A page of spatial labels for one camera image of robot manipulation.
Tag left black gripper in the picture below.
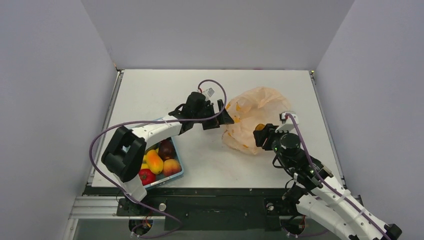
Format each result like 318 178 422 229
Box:
193 100 234 131

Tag beige plastic bag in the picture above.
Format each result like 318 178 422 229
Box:
221 86 292 155

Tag fake brown kiwi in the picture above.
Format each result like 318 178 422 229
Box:
157 139 177 161

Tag fake orange mango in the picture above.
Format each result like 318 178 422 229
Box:
146 150 164 175

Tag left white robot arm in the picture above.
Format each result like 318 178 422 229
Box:
101 92 234 215

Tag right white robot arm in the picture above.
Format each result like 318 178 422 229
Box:
253 123 403 240

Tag fake peach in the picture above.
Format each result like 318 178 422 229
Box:
162 158 182 177

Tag yellow fake banana bunch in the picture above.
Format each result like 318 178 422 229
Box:
140 146 159 170

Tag red fake tomato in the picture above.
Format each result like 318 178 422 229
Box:
138 168 156 186

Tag blue plastic basket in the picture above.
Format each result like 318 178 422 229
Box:
132 116 183 189

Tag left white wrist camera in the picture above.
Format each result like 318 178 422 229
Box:
197 87 215 101

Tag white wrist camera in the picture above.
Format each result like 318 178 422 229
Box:
275 111 298 133
197 87 215 101

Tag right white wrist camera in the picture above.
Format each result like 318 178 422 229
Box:
275 111 298 133

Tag black loop cable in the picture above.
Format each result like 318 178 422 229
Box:
271 155 296 196

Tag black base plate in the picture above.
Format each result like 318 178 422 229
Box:
83 186 305 233

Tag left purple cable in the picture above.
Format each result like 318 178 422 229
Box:
88 79 228 239

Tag aluminium rail frame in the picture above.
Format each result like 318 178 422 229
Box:
62 196 146 240

